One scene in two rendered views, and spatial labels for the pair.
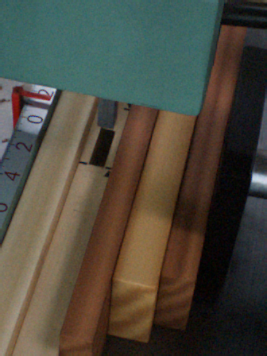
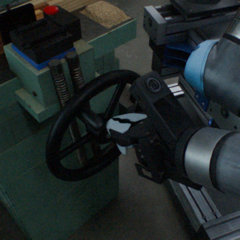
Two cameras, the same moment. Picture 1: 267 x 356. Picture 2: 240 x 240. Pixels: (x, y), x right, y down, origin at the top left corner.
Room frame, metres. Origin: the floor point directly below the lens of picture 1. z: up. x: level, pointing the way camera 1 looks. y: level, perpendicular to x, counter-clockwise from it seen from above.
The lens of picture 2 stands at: (-0.05, -0.62, 1.32)
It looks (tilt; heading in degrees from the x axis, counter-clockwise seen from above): 47 degrees down; 39
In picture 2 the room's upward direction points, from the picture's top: straight up
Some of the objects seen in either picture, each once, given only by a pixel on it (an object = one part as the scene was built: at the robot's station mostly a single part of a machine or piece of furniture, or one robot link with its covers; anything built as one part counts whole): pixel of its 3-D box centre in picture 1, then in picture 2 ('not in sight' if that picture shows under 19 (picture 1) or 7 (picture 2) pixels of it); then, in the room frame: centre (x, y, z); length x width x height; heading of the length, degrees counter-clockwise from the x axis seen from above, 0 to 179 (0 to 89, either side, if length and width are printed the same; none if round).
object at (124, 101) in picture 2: not in sight; (123, 101); (0.55, -0.16, 0.58); 0.12 x 0.08 x 0.08; 82
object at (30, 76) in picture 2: not in sight; (51, 63); (0.27, -0.17, 0.92); 0.15 x 0.13 x 0.09; 172
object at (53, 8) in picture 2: not in sight; (51, 10); (0.31, -0.16, 1.02); 0.03 x 0.03 x 0.01
